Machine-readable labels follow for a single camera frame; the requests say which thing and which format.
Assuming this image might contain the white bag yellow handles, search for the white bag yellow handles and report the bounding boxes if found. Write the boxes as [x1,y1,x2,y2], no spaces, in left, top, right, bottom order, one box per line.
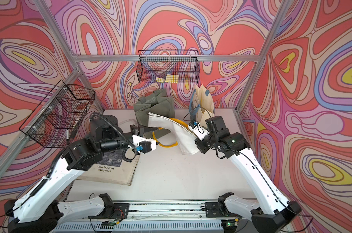
[148,112,199,155]

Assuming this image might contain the cream canvas tote bag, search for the cream canvas tote bag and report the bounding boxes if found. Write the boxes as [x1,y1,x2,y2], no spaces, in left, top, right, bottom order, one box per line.
[77,149,140,186]

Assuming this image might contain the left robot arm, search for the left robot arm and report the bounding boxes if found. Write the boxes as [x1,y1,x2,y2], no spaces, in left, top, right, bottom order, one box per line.
[4,113,157,233]

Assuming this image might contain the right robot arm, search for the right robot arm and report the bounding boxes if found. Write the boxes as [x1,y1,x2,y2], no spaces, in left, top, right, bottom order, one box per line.
[188,116,301,233]

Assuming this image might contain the olive green fabric bag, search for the olive green fabric bag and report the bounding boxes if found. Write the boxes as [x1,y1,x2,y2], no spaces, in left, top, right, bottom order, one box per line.
[134,89,175,138]

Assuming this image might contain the yellow sticky notes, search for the yellow sticky notes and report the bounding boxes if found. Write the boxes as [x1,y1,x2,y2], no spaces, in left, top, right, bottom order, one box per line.
[156,74,179,83]

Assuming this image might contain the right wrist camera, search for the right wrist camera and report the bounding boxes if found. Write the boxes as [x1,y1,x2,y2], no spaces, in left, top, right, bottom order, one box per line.
[188,120,209,141]

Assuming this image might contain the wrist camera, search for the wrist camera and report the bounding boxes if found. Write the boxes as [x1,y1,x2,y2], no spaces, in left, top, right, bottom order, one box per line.
[132,135,157,154]
[188,120,209,141]

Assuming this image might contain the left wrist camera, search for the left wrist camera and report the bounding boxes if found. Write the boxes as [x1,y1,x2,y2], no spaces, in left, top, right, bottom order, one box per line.
[132,135,157,154]

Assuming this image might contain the beige bag blue handles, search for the beige bag blue handles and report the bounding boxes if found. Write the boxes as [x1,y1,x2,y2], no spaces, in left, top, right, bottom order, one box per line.
[189,84,214,128]

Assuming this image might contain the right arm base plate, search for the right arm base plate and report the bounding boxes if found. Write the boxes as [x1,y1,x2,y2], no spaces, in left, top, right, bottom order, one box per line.
[200,202,242,219]

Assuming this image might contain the black wire basket back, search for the black wire basket back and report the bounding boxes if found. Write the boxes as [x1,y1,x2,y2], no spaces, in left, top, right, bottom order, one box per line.
[136,49,200,83]

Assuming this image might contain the black wire basket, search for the black wire basket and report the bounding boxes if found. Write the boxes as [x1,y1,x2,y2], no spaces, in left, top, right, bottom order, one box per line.
[136,49,200,83]
[19,80,95,148]

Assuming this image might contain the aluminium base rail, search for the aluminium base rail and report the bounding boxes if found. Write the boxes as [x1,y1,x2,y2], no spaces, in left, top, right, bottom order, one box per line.
[53,200,257,233]

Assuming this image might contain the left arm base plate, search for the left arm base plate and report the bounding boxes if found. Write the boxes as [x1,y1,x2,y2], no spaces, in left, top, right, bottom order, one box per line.
[88,203,129,220]

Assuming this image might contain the black wire basket left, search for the black wire basket left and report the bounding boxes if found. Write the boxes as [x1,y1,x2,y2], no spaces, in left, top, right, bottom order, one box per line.
[19,80,95,148]

